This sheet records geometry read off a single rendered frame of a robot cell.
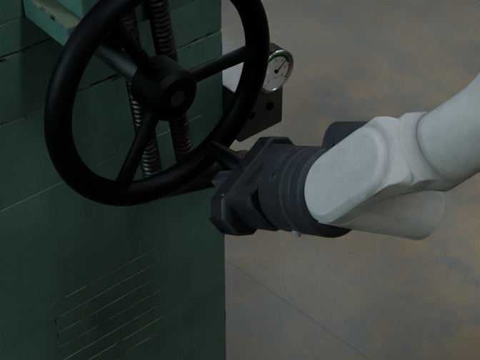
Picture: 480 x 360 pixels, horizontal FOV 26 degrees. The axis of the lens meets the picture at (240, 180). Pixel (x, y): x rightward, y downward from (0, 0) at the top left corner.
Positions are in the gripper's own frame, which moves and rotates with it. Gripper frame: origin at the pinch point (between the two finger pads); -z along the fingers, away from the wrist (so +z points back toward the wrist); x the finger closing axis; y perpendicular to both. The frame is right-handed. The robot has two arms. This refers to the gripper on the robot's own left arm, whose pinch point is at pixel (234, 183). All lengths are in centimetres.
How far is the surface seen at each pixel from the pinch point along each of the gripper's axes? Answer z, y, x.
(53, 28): -9.1, 24.1, -0.2
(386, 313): -51, -68, 26
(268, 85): -20.0, -5.1, 21.2
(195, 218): -36.9, -17.4, 6.3
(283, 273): -68, -56, 22
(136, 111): -10.1, 10.5, 0.8
